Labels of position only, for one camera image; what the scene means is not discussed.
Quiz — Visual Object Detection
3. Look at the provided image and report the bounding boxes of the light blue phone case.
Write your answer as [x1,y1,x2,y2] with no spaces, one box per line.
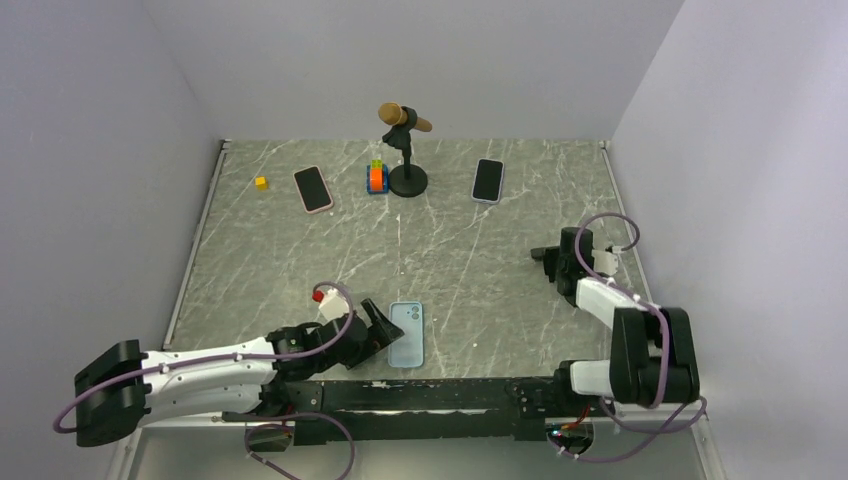
[388,301,425,369]

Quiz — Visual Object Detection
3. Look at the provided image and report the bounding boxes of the lilac phone case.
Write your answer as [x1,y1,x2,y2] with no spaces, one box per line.
[470,158,506,205]

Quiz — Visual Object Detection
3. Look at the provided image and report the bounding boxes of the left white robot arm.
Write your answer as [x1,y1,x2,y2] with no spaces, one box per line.
[71,297,404,448]

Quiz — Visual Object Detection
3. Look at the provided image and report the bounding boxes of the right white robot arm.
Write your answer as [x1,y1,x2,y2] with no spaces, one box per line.
[530,227,700,416]

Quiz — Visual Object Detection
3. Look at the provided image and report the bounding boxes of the phone in pink case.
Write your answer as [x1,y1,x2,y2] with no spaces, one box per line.
[293,166,334,214]

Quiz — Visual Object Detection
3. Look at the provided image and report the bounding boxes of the black microphone stand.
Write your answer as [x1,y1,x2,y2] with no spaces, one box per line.
[382,126,428,198]

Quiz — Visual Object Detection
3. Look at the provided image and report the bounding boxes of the colourful toy block stack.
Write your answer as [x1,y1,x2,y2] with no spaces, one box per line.
[366,159,390,195]

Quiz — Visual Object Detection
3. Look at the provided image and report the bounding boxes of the wooden toy microphone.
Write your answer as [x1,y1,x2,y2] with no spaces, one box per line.
[378,102,433,132]

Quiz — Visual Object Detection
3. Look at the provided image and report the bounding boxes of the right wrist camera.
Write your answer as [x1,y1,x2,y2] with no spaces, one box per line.
[592,246,622,276]

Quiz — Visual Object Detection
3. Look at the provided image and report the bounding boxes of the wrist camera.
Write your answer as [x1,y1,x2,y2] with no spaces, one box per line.
[592,246,622,276]
[312,287,351,321]

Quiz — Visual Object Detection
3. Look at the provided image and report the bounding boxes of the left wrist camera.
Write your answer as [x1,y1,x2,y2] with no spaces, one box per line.
[312,287,351,321]

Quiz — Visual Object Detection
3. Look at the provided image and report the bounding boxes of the black base frame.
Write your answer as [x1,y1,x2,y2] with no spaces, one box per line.
[221,376,601,446]

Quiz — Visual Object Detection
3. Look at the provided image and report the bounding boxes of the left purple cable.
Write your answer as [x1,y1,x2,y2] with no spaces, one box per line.
[52,282,363,480]

